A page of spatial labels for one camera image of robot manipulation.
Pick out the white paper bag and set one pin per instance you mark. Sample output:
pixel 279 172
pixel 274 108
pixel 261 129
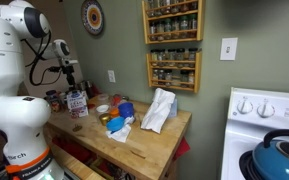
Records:
pixel 158 110

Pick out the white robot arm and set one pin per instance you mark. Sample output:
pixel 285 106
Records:
pixel 22 117

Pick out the decorative wall plate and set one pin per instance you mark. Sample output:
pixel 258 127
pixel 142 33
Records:
pixel 92 17

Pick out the white light switch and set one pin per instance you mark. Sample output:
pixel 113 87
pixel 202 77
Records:
pixel 228 49

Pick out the lower wooden spice rack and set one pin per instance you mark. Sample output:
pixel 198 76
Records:
pixel 184 74

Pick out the white electric stove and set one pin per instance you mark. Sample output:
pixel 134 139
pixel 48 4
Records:
pixel 251 115

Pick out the white crumpled cloth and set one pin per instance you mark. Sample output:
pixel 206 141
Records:
pixel 122 134

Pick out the brass round disc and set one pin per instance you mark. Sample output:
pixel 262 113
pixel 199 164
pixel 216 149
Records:
pixel 77 128

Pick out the gold metal jar lid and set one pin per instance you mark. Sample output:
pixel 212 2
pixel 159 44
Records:
pixel 104 118

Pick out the blue enamel kettle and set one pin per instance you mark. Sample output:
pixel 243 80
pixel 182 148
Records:
pixel 269 160

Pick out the dark blue plastic cup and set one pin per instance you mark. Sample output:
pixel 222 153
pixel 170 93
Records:
pixel 126 109

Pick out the orange plastic cup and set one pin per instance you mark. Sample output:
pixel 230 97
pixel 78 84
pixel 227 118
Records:
pixel 114 113

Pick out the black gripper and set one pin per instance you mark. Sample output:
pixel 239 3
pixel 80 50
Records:
pixel 68 71

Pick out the upper wooden spice rack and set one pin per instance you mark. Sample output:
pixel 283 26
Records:
pixel 167 21

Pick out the light blue plastic bowl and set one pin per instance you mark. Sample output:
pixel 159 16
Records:
pixel 115 124

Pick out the wooden spice rack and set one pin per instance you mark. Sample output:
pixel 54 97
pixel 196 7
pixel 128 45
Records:
pixel 167 21
pixel 184 74

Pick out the white wall outlet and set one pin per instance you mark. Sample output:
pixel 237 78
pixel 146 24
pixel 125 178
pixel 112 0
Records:
pixel 111 76

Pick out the white round plastic lid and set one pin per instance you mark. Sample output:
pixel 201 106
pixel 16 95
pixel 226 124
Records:
pixel 103 108

